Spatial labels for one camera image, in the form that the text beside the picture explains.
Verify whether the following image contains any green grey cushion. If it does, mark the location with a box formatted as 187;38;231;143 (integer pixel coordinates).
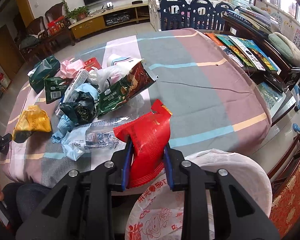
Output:
268;32;300;67

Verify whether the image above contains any dark wooden chair left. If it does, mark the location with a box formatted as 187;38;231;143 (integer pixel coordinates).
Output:
19;16;49;62

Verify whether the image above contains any green coffee snack bag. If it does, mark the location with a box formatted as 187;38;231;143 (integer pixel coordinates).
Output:
97;61;158;117

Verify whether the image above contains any dark green bag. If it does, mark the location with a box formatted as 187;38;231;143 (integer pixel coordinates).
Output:
60;91;95;126

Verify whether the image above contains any dark green tissue box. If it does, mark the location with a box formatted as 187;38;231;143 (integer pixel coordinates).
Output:
29;55;61;94

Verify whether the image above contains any potted green plant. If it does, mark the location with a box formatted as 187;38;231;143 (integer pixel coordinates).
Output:
67;6;88;22

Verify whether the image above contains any white printed trash bag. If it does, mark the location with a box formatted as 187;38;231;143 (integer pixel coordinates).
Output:
124;148;273;240

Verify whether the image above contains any white remote control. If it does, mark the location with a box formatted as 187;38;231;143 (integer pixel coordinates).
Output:
229;36;266;71

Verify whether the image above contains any red snack wrapper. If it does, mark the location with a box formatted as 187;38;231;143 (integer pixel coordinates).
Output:
113;99;172;189

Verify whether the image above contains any plaid striped tablecloth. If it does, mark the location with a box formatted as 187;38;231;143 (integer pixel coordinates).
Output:
0;28;271;187

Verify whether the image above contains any white mesh trash basket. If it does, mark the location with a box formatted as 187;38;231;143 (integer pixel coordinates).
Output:
185;148;273;216

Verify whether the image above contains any stack of books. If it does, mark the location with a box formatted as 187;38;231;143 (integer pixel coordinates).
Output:
224;7;279;34

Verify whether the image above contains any colourful children's book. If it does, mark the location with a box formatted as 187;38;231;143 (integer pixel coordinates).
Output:
216;34;279;73

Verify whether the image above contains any white toothpaste box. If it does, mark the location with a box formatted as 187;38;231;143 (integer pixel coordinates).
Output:
55;69;89;117

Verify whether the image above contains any dark wooden side table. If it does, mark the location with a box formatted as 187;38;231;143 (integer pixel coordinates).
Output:
203;16;300;124

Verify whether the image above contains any wooden TV cabinet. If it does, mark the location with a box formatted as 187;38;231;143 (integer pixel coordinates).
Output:
69;2;149;40

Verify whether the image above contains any pink plastic bag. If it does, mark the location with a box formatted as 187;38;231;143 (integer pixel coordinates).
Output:
60;59;85;79

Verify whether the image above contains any white tissue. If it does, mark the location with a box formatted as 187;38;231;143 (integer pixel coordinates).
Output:
87;54;144;92

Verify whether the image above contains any person's leg in jeans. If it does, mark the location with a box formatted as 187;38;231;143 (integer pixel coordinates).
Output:
0;183;51;227

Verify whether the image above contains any light blue wrapper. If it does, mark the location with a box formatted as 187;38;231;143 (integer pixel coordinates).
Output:
51;83;99;161

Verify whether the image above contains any blue white baby fence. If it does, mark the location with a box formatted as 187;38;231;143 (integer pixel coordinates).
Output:
148;0;237;31

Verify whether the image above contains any red gift box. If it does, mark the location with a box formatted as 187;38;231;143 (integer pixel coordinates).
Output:
47;16;68;36

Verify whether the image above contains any red cigarette box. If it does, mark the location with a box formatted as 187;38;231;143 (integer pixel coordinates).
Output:
84;57;102;72

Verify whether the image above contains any clear plastic wrapper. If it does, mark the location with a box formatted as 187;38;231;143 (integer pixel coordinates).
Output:
85;116;130;150

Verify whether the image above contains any small dark green packet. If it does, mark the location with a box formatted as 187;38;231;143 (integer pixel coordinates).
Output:
44;77;72;104

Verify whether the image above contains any yellow chip bag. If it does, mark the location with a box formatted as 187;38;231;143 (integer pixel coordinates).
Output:
12;105;52;143

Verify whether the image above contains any dark wooden chair right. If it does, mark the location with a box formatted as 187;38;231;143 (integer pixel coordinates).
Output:
45;2;75;46

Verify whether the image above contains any dark wooden chair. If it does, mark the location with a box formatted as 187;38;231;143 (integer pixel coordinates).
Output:
19;16;49;62
45;2;75;46

